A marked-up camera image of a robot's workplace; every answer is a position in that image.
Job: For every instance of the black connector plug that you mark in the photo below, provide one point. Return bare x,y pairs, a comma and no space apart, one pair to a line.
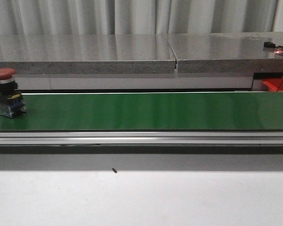
269,45

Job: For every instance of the grey stone countertop slab right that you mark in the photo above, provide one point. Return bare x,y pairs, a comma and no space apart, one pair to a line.
226,52

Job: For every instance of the red plastic bin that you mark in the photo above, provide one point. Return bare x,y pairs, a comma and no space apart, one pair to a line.
273,84

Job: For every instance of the white cabinet panel under counter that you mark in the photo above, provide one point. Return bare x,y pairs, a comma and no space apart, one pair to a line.
134,81

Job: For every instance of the red mushroom push button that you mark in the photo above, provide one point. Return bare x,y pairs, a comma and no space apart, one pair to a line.
11,100

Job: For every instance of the grey stone countertop slab left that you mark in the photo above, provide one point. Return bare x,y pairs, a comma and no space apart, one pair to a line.
87,54

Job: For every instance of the aluminium conveyor side rail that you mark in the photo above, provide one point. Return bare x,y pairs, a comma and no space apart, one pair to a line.
270,138

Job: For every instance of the green conveyor belt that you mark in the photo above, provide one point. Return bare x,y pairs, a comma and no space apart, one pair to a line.
150,111

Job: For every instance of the grey curtain backdrop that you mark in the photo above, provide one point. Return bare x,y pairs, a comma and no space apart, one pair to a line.
139,16

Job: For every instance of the grey stone countertop slab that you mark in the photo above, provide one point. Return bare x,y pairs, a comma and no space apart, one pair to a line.
87,54
226,52

